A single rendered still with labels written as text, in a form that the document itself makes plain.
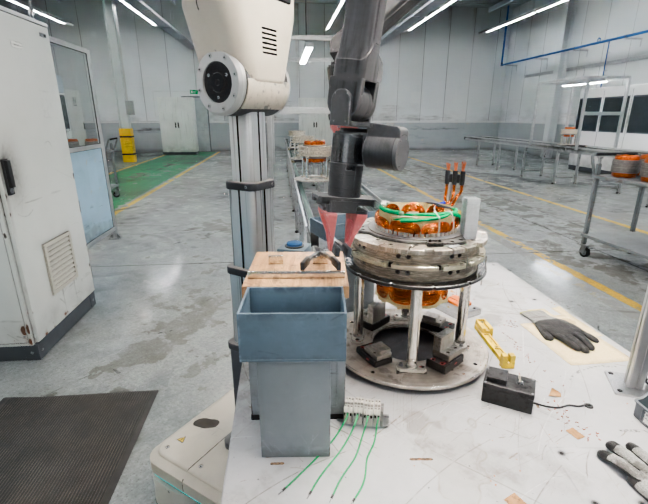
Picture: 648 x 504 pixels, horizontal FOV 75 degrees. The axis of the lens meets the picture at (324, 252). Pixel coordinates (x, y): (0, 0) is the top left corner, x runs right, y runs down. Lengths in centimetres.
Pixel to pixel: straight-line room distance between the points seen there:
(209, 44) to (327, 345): 80
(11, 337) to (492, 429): 262
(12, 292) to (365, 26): 249
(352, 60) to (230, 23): 47
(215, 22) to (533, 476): 112
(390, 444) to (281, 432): 20
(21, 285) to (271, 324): 231
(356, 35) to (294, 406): 60
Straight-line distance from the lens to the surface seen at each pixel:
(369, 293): 131
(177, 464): 163
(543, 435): 95
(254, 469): 81
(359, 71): 70
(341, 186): 71
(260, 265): 85
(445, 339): 102
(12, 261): 280
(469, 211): 95
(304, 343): 67
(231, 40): 113
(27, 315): 291
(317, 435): 79
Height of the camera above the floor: 135
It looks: 18 degrees down
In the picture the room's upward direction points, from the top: straight up
